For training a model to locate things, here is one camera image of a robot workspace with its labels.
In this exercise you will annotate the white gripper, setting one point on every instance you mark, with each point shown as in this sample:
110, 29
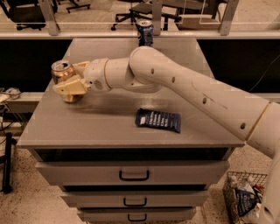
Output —
94, 74

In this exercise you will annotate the orange soda can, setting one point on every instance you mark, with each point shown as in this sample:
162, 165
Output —
62, 70

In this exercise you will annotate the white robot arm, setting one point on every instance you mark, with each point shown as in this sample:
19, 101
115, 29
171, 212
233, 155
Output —
254, 120

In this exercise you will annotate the blue soda can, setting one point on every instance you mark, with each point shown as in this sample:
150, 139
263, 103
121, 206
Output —
145, 33

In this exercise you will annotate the black office chair left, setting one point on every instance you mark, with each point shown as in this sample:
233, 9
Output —
24, 13

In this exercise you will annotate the black office chair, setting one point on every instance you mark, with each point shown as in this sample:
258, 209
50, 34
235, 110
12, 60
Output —
24, 13
141, 11

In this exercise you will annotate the black stand left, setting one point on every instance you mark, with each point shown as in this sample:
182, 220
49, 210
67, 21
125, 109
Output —
6, 161

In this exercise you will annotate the grey drawer cabinet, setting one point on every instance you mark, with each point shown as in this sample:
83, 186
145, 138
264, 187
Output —
101, 127

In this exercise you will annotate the dark blue snack packet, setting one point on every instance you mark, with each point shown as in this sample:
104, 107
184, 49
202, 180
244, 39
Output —
158, 120

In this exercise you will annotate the top grey drawer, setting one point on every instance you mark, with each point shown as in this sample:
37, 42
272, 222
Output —
119, 173

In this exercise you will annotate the grey drawer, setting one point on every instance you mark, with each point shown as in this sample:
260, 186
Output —
137, 214
119, 173
135, 199

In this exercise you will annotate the middle grey drawer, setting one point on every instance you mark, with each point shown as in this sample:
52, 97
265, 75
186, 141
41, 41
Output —
135, 199

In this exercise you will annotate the bottom grey drawer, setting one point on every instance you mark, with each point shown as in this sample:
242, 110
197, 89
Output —
137, 214

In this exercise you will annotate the wire basket with trash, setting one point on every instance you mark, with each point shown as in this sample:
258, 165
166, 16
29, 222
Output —
243, 195

